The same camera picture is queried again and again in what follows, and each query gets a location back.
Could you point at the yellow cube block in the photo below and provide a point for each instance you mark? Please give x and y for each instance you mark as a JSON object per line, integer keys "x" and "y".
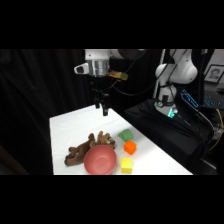
{"x": 126, "y": 165}

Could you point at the black curtain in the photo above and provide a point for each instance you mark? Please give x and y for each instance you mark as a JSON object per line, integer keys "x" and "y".
{"x": 40, "y": 86}

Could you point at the pink bowl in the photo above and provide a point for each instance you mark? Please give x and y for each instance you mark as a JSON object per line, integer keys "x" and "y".
{"x": 100, "y": 160}

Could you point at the orange cube block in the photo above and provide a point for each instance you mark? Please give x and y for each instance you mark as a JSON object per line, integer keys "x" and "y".
{"x": 130, "y": 147}

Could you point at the black robot stand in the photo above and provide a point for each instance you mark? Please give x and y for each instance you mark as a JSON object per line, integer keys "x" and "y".
{"x": 166, "y": 136}

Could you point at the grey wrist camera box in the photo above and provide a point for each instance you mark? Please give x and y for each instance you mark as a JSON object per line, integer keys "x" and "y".
{"x": 81, "y": 69}

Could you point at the small green light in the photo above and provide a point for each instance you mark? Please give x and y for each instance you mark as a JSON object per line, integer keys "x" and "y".
{"x": 171, "y": 113}

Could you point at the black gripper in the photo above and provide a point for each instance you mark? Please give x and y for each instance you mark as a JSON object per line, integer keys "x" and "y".
{"x": 100, "y": 87}

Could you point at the brown plush moose toy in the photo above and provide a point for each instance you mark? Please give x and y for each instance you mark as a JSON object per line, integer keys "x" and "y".
{"x": 80, "y": 151}

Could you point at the framed picture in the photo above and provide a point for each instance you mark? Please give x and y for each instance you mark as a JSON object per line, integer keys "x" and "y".
{"x": 214, "y": 74}

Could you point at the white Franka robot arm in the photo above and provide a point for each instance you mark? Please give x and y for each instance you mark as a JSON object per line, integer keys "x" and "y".
{"x": 180, "y": 71}

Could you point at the blue lit device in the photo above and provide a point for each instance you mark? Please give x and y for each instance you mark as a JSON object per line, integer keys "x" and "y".
{"x": 190, "y": 98}

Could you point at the green triangle block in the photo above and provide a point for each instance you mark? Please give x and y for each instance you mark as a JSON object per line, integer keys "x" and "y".
{"x": 126, "y": 134}

